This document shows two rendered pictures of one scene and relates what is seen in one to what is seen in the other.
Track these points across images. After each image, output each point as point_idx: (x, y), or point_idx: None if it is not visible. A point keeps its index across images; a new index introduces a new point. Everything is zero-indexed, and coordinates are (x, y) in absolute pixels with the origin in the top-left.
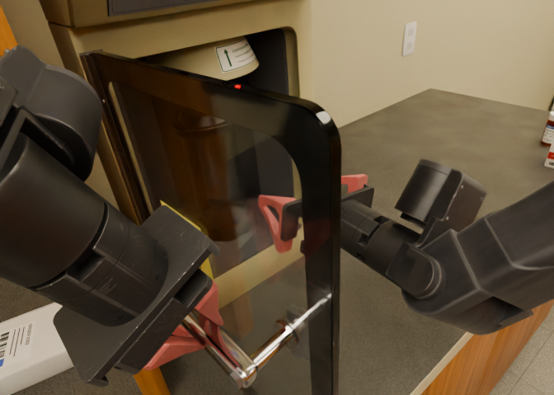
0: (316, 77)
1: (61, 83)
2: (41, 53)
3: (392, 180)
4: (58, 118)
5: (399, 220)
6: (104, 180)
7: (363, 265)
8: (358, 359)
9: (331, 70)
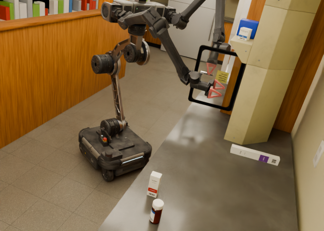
0: (320, 178)
1: (224, 46)
2: (320, 82)
3: (223, 170)
4: (219, 46)
5: (207, 150)
6: (302, 126)
7: (206, 135)
8: (194, 119)
9: (323, 187)
